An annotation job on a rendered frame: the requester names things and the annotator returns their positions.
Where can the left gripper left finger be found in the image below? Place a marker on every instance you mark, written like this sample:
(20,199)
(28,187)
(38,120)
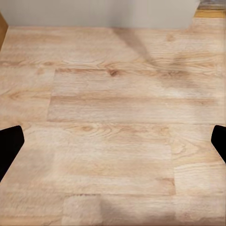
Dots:
(11,141)

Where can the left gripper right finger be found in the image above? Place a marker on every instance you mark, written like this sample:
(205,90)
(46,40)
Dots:
(218,139)

